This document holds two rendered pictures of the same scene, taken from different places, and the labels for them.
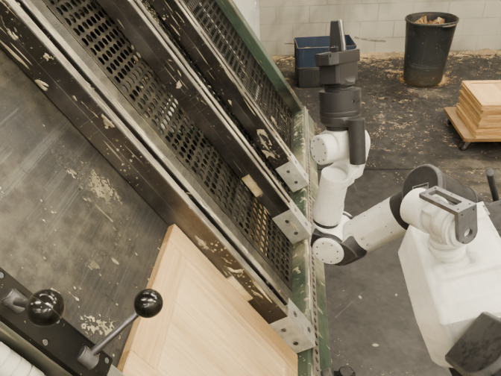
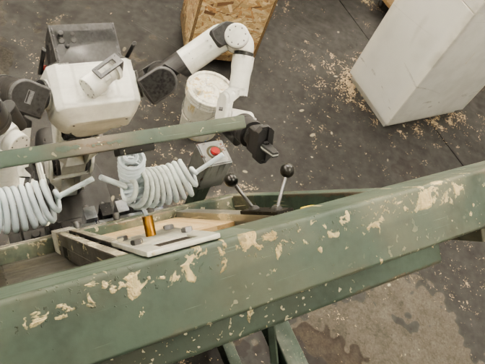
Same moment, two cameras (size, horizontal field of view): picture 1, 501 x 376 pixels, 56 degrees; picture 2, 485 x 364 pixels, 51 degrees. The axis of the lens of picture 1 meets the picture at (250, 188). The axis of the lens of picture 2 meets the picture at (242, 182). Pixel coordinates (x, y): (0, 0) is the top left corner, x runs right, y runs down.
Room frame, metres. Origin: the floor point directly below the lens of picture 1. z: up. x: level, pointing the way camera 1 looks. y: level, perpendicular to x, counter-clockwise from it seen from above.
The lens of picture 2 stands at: (1.09, 0.67, 2.50)
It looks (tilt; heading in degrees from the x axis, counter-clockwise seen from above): 52 degrees down; 217
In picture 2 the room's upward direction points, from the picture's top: 27 degrees clockwise
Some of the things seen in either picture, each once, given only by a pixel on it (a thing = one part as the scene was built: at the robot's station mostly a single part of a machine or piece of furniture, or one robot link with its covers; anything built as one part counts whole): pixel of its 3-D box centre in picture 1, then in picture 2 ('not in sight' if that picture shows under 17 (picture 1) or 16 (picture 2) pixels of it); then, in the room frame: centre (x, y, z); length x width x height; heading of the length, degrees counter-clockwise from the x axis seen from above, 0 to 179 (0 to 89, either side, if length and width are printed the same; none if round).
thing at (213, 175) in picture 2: not in sight; (209, 165); (0.13, -0.25, 0.84); 0.12 x 0.12 x 0.18; 84
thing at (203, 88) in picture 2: not in sight; (207, 102); (-0.44, -1.01, 0.24); 0.32 x 0.30 x 0.47; 174
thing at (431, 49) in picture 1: (426, 50); not in sight; (4.80, -1.89, 0.33); 0.52 x 0.51 x 0.65; 174
